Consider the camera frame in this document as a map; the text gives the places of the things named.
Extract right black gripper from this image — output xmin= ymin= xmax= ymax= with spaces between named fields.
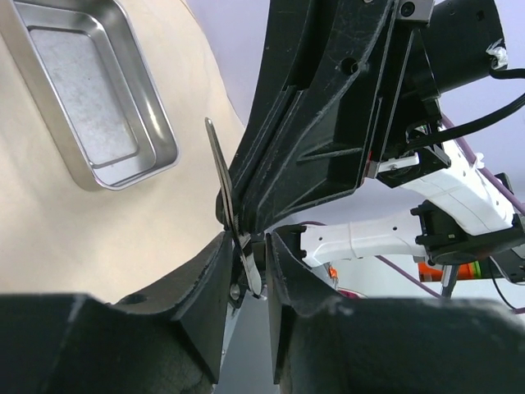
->
xmin=240 ymin=1 xmax=505 ymax=233

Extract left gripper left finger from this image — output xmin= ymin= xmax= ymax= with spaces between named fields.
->
xmin=1 ymin=232 xmax=233 ymax=393

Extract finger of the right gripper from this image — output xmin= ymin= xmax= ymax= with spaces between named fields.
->
xmin=230 ymin=1 xmax=345 ymax=230

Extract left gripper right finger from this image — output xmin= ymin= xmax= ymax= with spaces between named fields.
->
xmin=266 ymin=232 xmax=524 ymax=393

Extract steel surgical scissors forceps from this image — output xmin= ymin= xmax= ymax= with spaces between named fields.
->
xmin=204 ymin=117 xmax=263 ymax=299

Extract beige cloth surgical kit wrap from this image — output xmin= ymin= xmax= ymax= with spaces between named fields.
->
xmin=1 ymin=1 xmax=244 ymax=302

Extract stainless steel instrument tray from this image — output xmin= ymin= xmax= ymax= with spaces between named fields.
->
xmin=1 ymin=1 xmax=180 ymax=191

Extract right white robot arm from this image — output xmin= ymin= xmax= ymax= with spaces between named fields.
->
xmin=216 ymin=1 xmax=524 ymax=265

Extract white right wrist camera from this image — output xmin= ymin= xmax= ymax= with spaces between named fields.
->
xmin=397 ymin=0 xmax=436 ymax=24

